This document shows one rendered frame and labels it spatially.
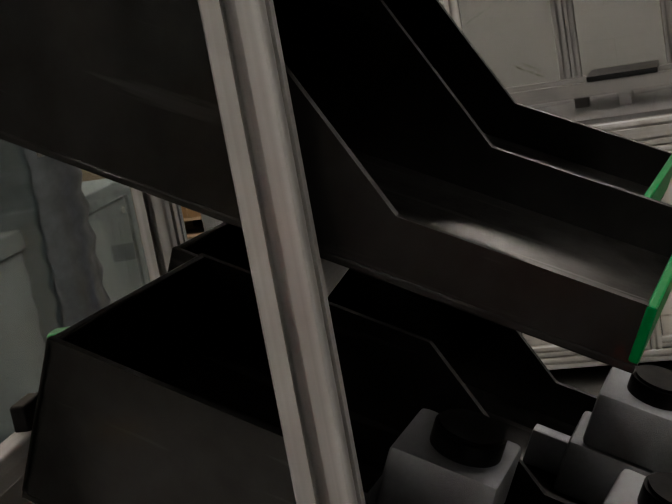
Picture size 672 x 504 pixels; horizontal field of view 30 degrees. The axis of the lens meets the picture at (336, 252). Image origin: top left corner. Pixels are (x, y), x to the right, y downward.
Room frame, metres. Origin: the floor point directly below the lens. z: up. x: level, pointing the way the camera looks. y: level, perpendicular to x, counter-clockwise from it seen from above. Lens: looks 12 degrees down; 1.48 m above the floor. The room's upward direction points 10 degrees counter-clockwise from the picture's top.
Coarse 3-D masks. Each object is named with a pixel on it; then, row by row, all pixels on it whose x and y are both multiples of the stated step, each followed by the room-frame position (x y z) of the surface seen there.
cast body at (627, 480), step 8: (624, 472) 0.48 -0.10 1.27; (632, 472) 0.48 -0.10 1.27; (656, 472) 0.47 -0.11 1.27; (664, 472) 0.47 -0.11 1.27; (616, 480) 0.48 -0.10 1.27; (624, 480) 0.48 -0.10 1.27; (632, 480) 0.48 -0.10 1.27; (640, 480) 0.48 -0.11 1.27; (648, 480) 0.46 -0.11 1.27; (656, 480) 0.46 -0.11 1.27; (664, 480) 0.46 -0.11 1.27; (616, 488) 0.47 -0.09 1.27; (624, 488) 0.47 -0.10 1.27; (632, 488) 0.47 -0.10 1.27; (640, 488) 0.47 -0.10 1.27; (648, 488) 0.46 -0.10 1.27; (656, 488) 0.46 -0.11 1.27; (664, 488) 0.46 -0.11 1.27; (608, 496) 0.46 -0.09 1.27; (616, 496) 0.46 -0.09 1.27; (624, 496) 0.46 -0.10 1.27; (632, 496) 0.47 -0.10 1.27; (640, 496) 0.46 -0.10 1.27; (648, 496) 0.45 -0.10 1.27; (656, 496) 0.45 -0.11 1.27; (664, 496) 0.45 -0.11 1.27
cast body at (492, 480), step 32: (416, 416) 0.50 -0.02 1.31; (448, 416) 0.48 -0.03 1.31; (480, 416) 0.48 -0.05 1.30; (416, 448) 0.47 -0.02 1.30; (448, 448) 0.46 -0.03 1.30; (480, 448) 0.46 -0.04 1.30; (512, 448) 0.48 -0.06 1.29; (384, 480) 0.47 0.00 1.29; (416, 480) 0.46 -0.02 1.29; (448, 480) 0.46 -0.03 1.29; (480, 480) 0.45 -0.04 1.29
